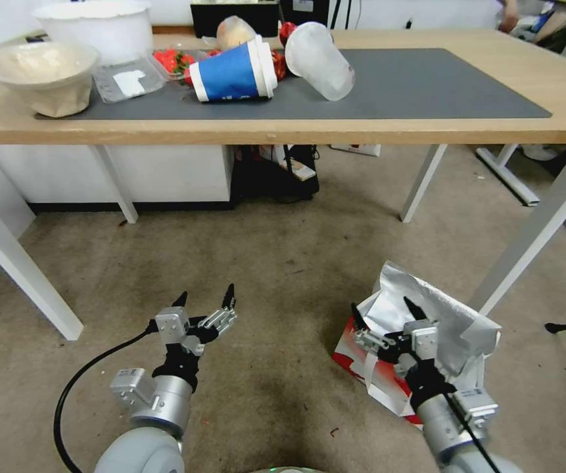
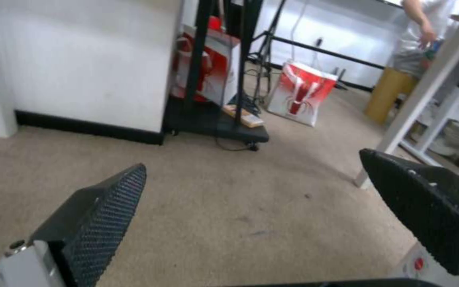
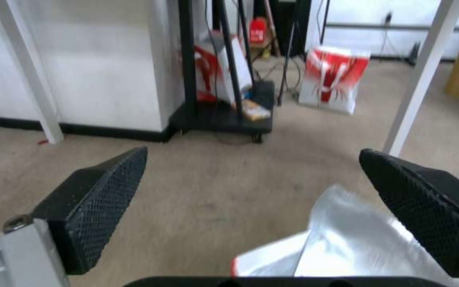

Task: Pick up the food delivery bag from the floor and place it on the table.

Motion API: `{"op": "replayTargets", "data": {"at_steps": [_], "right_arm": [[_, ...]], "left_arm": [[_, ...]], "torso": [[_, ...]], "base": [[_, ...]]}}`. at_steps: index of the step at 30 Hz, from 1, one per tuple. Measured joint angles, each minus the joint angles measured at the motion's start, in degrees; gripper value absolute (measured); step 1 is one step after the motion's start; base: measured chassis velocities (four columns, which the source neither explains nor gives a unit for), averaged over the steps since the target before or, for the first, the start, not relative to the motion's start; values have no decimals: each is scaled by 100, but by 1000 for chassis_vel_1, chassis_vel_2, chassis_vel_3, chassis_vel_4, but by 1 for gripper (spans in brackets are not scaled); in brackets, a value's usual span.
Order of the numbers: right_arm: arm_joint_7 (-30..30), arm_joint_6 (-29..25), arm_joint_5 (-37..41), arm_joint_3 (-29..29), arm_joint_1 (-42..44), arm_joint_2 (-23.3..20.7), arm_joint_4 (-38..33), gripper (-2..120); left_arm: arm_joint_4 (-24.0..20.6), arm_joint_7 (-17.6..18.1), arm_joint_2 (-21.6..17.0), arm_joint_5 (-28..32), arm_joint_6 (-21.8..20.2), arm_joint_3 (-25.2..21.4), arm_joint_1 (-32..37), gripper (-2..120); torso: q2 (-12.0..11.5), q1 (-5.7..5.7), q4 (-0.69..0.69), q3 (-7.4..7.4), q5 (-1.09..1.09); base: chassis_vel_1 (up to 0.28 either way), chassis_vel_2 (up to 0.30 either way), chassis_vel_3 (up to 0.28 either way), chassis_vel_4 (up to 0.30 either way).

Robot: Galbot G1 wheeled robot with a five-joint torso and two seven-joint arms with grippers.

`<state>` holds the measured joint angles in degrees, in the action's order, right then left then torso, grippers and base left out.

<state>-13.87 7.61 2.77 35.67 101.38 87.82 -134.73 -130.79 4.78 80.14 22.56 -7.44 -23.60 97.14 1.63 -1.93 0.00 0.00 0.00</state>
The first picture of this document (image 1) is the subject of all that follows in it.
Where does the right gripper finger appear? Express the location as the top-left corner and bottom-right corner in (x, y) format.
(350, 302), (390, 353)
(402, 295), (427, 325)

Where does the foil-lined food delivery bag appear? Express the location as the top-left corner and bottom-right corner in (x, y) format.
(332, 260), (504, 430)

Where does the black bag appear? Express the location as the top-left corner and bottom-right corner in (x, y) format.
(230, 143), (321, 206)

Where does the plastic bag with bread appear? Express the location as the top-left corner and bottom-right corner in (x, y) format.
(200, 15), (260, 53)

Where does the white cabinet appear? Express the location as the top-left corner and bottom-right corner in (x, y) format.
(0, 143), (237, 214)

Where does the white robot front shell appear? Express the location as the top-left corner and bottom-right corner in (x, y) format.
(247, 462), (324, 473)

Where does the red and white box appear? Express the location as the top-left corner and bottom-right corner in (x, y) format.
(329, 143), (383, 158)

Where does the wooden table with white legs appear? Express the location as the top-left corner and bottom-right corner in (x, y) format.
(0, 28), (566, 342)

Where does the clear plastic lid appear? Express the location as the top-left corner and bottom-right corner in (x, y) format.
(92, 53), (168, 105)

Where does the grey desk mat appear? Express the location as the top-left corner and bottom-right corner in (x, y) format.
(33, 47), (554, 121)

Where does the blue paper cup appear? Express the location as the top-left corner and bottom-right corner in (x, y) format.
(188, 35), (279, 104)

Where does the clear strawberry punnet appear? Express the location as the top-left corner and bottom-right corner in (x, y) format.
(151, 47), (224, 85)

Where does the red snack packet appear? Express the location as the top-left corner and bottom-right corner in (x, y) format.
(268, 21), (309, 81)

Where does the beige paper bowl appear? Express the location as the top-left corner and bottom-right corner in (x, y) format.
(0, 41), (102, 119)

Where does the clear plastic cup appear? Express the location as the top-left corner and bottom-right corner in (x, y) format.
(283, 21), (356, 102)

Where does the large white plastic tub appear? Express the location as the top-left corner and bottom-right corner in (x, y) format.
(30, 0), (154, 68)

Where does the black box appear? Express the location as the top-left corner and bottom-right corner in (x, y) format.
(189, 0), (282, 38)

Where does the person's hand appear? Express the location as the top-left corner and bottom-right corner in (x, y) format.
(498, 0), (521, 34)

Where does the brown cardboard piece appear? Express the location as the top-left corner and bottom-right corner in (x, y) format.
(528, 9), (566, 46)

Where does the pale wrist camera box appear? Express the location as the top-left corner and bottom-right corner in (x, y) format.
(156, 305), (189, 344)
(409, 319), (440, 359)

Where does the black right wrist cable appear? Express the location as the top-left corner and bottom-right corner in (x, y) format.
(442, 388), (496, 473)

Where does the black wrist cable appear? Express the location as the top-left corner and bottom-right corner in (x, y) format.
(54, 328), (161, 473)
(442, 388), (496, 473)

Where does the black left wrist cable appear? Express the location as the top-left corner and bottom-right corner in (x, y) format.
(54, 328), (161, 473)

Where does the white desk leg frame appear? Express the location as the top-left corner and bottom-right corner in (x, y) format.
(474, 143), (543, 208)

